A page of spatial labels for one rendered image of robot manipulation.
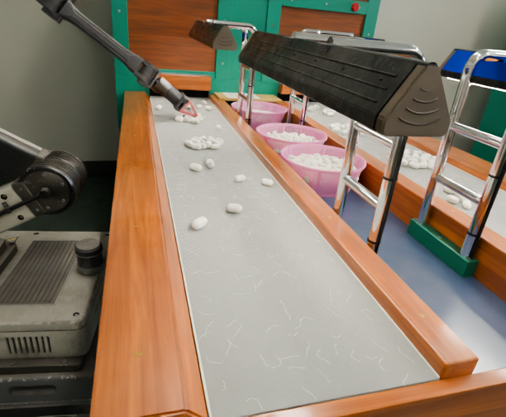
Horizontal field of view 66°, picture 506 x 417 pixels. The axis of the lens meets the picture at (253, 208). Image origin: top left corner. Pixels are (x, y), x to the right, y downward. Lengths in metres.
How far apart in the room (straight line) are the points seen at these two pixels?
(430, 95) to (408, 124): 0.03
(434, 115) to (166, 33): 1.77
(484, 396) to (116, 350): 0.47
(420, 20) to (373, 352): 3.31
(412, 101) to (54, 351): 0.94
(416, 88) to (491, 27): 3.80
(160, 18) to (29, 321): 1.50
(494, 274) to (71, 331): 0.93
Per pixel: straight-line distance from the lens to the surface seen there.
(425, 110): 0.44
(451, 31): 3.93
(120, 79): 2.11
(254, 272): 0.69
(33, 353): 1.11
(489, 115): 3.93
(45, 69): 2.95
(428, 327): 0.63
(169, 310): 0.57
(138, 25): 2.10
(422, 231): 1.04
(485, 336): 0.82
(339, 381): 0.54
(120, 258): 0.68
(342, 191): 0.88
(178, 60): 2.12
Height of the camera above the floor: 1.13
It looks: 26 degrees down
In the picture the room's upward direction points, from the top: 6 degrees clockwise
